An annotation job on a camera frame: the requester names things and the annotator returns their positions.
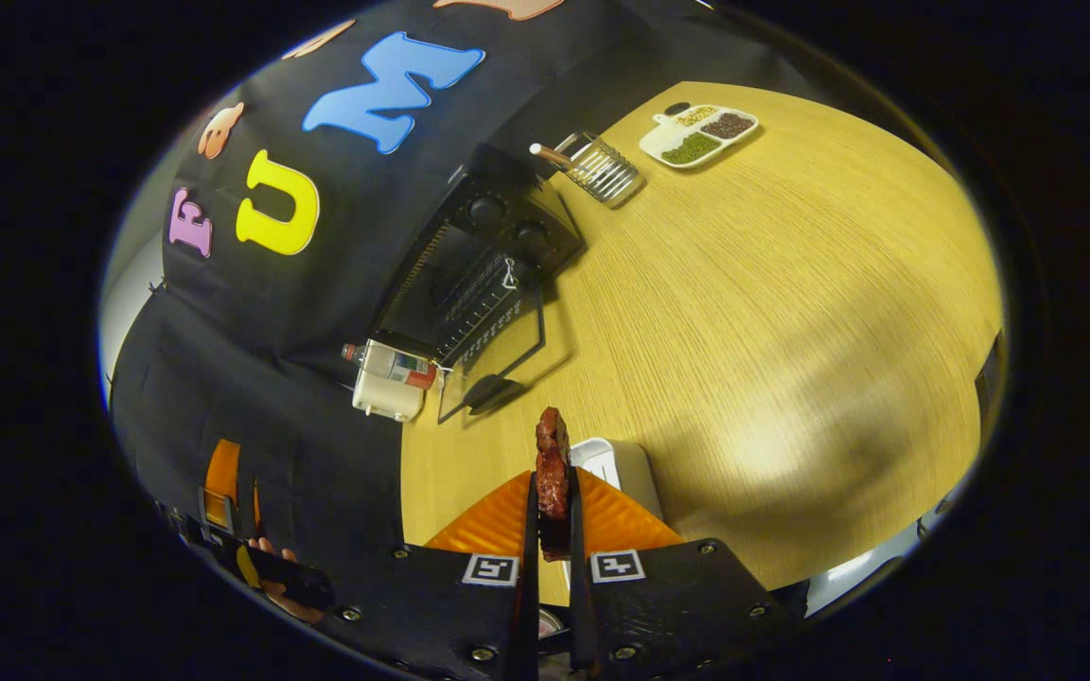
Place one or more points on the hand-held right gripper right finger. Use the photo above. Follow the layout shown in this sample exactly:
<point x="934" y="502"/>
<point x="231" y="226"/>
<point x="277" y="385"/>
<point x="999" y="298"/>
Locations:
<point x="583" y="615"/>

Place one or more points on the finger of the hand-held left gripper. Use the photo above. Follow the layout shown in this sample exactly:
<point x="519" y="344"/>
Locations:
<point x="223" y="482"/>

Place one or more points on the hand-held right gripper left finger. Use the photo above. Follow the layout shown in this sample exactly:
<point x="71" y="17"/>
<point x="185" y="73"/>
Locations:
<point x="530" y="605"/>

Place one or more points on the red meat piece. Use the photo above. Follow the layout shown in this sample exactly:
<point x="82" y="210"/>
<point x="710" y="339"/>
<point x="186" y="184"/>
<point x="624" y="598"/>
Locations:
<point x="553" y="473"/>

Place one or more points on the black electric oven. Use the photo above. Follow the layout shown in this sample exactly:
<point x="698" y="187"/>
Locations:
<point x="507" y="218"/>

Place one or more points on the small white tray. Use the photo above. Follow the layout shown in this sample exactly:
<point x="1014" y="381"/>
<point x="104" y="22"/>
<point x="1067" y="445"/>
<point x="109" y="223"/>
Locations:
<point x="616" y="463"/>

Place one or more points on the white toaster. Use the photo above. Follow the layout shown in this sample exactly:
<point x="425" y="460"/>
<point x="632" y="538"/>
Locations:
<point x="384" y="392"/>

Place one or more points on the clear bottle with red label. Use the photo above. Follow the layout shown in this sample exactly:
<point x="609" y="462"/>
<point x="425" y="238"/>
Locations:
<point x="403" y="366"/>

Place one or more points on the wooden stick with white tip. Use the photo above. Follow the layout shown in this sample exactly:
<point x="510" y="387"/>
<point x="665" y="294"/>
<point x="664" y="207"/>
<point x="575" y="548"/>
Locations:
<point x="550" y="154"/>

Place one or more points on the white divided plate of beans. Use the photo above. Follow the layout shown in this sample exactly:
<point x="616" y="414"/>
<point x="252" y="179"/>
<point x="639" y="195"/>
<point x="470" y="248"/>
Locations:
<point x="692" y="147"/>

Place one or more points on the black round table grommet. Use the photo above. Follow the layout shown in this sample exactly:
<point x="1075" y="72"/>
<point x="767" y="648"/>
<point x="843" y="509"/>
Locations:
<point x="678" y="108"/>

